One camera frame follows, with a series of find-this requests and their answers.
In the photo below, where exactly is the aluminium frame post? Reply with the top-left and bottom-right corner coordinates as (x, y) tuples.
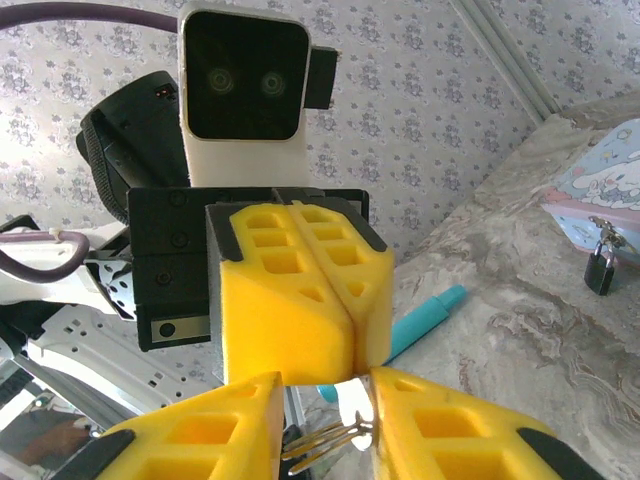
(448, 0), (562, 126)

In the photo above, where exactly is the black padlock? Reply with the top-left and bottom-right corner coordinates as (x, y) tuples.
(583, 238), (619, 297)

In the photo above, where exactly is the long aluminium base rail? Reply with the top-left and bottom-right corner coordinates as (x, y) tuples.
(0, 299), (229, 441)

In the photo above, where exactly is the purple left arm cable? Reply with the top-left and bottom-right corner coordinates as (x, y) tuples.
(0, 1), (182, 282)

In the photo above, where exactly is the teal pen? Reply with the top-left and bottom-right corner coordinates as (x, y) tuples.
(317, 284), (469, 404)

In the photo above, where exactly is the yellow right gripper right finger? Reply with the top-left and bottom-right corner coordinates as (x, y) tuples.
(367, 364), (596, 480)

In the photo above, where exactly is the pastel cartoon box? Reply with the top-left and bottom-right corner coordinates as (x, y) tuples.
(539, 117), (640, 267)

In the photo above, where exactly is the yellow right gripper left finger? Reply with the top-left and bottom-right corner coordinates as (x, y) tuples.
(59, 370), (285, 480)

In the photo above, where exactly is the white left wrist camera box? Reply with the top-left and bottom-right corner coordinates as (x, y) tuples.
(177, 0), (342, 189)

